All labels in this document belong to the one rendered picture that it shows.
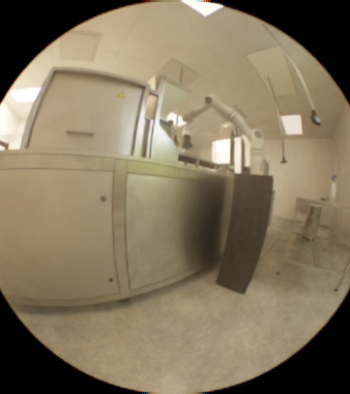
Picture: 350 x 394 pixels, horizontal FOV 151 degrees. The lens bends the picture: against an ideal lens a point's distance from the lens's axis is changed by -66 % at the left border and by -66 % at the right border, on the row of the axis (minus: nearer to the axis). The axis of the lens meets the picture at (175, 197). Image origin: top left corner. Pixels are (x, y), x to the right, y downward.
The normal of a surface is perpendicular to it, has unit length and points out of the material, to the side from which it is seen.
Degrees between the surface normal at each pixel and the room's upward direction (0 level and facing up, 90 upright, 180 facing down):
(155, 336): 0
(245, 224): 90
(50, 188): 90
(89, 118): 90
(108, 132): 90
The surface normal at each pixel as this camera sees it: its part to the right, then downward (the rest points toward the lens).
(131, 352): 0.07, -0.99
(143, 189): 0.60, 0.11
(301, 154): -0.80, -0.01
